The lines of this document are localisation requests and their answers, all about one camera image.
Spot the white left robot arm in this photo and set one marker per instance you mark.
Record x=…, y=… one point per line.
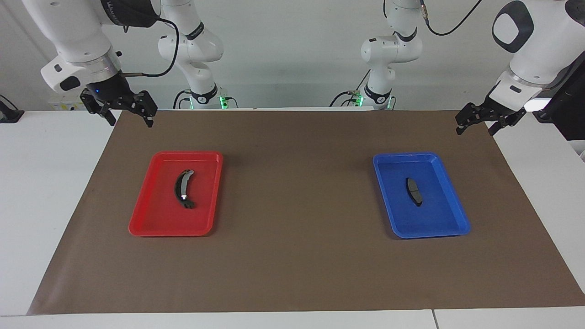
x=539, y=45

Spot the black clamp device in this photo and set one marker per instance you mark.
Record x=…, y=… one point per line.
x=9, y=116

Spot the curved brake shoe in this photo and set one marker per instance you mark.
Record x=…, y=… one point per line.
x=179, y=187

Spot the red plastic tray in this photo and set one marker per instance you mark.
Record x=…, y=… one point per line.
x=155, y=214

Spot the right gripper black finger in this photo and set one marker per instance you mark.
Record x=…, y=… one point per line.
x=147, y=107
x=109, y=114

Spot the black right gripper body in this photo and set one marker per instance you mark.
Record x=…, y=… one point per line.
x=107, y=89

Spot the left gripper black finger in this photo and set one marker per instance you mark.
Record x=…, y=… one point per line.
x=467, y=116
x=507, y=121

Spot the brown table mat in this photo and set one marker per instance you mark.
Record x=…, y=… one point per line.
x=297, y=265

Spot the white wall socket box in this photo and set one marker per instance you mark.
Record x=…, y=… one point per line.
x=59, y=104

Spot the small grey brake pad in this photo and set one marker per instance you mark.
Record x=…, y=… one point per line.
x=413, y=189

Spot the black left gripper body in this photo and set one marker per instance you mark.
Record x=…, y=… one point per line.
x=496, y=112

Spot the black monitor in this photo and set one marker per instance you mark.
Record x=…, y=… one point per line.
x=569, y=109

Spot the blue plastic tray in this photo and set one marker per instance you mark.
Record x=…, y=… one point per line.
x=438, y=219

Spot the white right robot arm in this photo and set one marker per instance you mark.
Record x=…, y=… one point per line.
x=82, y=36

